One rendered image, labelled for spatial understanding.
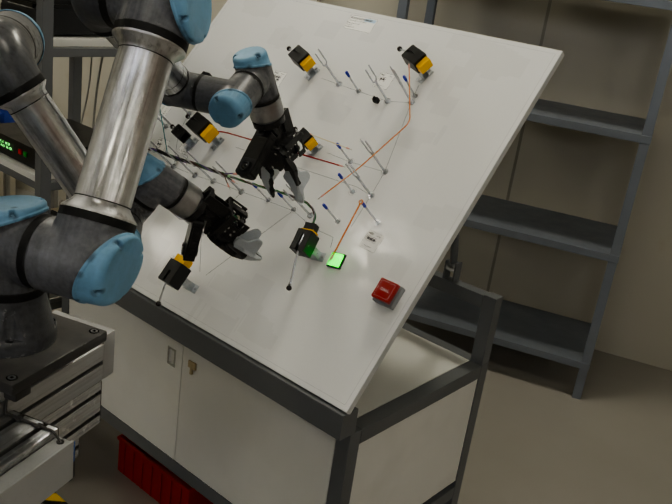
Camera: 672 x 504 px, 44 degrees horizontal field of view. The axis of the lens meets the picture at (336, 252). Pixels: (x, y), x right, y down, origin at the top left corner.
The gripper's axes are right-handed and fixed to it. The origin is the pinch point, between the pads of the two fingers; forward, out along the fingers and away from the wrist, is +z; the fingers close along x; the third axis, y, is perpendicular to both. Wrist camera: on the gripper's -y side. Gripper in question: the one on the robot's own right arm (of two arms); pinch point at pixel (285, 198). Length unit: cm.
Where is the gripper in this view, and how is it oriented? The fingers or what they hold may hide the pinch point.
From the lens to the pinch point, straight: 189.7
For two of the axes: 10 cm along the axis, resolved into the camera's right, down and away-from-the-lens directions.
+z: 2.1, 7.8, 5.9
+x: -8.1, -2.0, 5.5
